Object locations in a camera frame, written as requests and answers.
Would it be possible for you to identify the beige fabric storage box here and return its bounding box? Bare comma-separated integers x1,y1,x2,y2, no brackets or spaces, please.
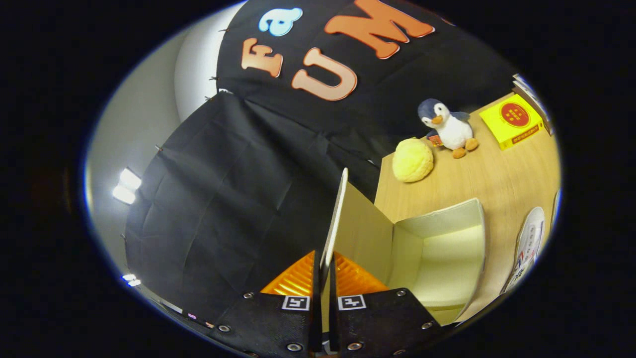
320,168,486,334

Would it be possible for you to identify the brown cover book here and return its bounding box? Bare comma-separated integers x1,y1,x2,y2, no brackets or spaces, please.
512,86,555,136

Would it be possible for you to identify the penguin plush toy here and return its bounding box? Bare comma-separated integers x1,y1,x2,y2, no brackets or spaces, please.
417,98,480,160

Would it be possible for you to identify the white paperback book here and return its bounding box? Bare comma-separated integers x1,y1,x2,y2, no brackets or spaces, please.
513,74,550,117

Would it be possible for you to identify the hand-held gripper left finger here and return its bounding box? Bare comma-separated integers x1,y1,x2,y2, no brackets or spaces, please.
208,250,323,358

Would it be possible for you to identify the yellow book red circle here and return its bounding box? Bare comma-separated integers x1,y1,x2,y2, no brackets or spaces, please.
479,93,545,151

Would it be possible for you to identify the yellow plush ball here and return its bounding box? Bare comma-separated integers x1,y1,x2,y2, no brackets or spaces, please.
392,138,434,183

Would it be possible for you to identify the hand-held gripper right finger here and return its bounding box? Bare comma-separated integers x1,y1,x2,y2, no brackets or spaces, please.
328,251,444,358

